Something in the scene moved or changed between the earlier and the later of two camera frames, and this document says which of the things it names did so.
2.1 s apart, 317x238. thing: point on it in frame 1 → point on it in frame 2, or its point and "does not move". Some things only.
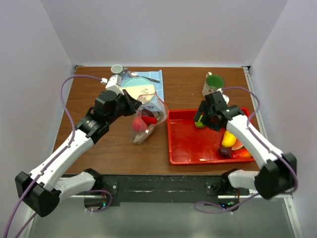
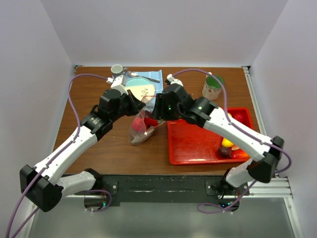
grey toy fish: x=139 y=137 does not move
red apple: x=138 y=124 does not move
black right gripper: x=201 y=108 → x=160 y=111
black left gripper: x=135 y=103 does not move
